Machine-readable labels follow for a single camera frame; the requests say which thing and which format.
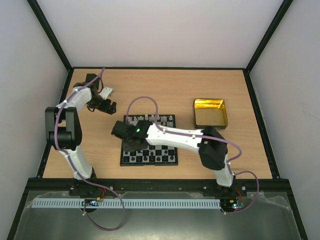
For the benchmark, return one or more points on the black frame enclosure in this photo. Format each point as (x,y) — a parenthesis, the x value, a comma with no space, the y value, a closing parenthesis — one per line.
(276,183)

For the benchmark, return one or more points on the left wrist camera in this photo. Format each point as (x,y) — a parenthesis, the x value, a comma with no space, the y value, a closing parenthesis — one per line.
(106,92)

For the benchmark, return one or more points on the black mounting rail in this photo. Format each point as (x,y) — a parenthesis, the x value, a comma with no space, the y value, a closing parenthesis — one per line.
(209,188)

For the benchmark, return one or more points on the white slotted cable duct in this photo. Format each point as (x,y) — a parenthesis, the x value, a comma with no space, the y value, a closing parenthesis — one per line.
(74,203)

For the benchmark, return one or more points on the black white chessboard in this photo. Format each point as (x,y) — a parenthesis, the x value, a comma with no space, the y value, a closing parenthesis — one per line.
(154,155)

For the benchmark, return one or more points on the gold metal tin tray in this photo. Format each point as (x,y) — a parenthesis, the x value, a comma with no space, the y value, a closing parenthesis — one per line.
(209,112)

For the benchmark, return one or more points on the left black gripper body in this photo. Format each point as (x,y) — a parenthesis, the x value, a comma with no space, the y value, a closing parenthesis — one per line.
(104,107)

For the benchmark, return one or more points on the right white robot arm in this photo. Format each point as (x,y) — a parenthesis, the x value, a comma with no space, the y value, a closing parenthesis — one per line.
(211,147)

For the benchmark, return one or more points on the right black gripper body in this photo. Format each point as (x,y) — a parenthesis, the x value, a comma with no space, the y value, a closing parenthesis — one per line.
(116,129)

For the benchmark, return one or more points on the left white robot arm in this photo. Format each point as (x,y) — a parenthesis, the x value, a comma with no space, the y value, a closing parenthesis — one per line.
(63,127)

